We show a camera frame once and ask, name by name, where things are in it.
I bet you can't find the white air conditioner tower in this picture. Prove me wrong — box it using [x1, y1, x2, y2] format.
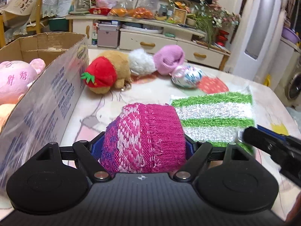
[224, 0, 287, 83]

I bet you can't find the purple fleece hat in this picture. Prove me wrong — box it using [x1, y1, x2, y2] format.
[153, 44, 185, 76]

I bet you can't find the red stacked stand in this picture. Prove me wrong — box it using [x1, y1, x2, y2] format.
[215, 30, 229, 47]

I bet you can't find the pink pig plush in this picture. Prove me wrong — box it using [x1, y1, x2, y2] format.
[0, 58, 45, 105]

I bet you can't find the brown strawberry plush bear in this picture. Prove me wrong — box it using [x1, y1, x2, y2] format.
[81, 50, 131, 94]

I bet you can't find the purple basin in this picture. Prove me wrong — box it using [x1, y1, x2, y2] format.
[282, 27, 300, 44]

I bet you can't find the green striped white cloth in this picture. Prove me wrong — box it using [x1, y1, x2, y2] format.
[170, 89, 257, 147]

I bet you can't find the bag of oranges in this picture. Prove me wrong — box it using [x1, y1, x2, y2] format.
[130, 0, 160, 19]

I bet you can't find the magenta knitted hat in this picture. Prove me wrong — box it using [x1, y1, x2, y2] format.
[98, 103, 186, 175]

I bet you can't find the washing machine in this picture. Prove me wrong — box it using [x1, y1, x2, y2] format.
[274, 51, 300, 107]

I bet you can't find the floral white knotted cloth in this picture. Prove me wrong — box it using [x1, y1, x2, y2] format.
[170, 65, 203, 89]

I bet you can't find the wooden dining chair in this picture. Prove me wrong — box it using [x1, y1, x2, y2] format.
[0, 0, 62, 48]

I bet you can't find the pink storage box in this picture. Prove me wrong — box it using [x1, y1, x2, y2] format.
[97, 24, 120, 48]

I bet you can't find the cardboard box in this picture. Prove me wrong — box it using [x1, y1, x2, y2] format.
[1, 32, 89, 195]

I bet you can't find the wooden picture frame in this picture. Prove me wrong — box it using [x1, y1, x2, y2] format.
[173, 8, 187, 24]

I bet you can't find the potted flower plant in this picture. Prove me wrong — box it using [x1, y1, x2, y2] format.
[188, 0, 241, 44]

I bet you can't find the cream TV cabinet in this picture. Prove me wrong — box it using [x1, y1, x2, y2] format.
[66, 14, 231, 71]

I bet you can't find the white fluffy pompom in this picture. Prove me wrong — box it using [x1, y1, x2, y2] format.
[128, 48, 157, 76]

